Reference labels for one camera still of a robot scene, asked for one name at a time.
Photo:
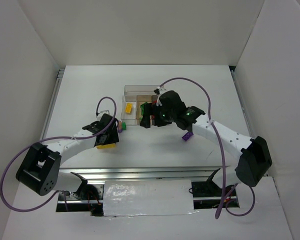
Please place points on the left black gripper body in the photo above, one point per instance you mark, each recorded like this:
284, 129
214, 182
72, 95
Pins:
114, 133

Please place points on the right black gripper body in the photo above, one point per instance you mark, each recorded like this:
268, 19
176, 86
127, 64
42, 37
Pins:
145, 115

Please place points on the long yellow lego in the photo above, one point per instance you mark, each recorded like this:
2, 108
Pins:
106, 146

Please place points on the green rounded lego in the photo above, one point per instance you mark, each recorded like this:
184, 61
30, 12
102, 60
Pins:
142, 107

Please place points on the yellow lego brick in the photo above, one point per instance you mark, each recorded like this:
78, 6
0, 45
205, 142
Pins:
128, 108

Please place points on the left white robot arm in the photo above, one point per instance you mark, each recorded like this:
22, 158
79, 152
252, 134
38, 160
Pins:
40, 168

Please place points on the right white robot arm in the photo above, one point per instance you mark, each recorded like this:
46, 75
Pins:
252, 154

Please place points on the purple tan flower lego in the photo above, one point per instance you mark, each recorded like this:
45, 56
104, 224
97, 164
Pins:
119, 127

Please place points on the small green lego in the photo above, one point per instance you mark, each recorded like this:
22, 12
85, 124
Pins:
124, 126

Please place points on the small clear container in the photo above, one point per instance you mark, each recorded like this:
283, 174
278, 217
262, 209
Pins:
128, 118

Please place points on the tan translucent container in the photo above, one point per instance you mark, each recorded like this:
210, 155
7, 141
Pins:
139, 100

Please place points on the purple rectangular lego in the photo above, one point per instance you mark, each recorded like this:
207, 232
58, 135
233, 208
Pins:
187, 136

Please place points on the long clear container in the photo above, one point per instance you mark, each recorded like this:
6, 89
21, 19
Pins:
131, 91

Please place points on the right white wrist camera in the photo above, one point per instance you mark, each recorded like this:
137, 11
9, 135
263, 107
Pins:
159, 91

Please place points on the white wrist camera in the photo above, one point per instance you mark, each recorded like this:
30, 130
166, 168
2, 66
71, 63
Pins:
101, 113
159, 91

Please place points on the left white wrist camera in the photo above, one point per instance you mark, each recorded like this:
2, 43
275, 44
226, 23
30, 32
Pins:
101, 113

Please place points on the aluminium front rail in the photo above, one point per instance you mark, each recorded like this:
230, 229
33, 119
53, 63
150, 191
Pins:
143, 173

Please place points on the aluminium rail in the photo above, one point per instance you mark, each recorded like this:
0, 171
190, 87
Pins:
143, 173
53, 99

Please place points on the left aluminium rail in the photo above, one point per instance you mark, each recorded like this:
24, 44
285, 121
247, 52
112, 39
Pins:
53, 99

